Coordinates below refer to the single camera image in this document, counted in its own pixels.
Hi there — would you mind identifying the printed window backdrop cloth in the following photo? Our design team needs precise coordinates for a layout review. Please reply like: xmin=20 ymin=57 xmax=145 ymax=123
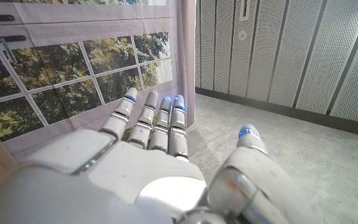
xmin=0 ymin=0 xmax=197 ymax=156

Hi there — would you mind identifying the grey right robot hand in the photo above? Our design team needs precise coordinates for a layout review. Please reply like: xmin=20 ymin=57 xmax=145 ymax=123
xmin=0 ymin=86 xmax=318 ymax=224

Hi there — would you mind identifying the grey perforated panel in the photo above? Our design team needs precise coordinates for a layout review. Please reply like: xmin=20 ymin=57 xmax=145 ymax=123
xmin=195 ymin=0 xmax=358 ymax=139

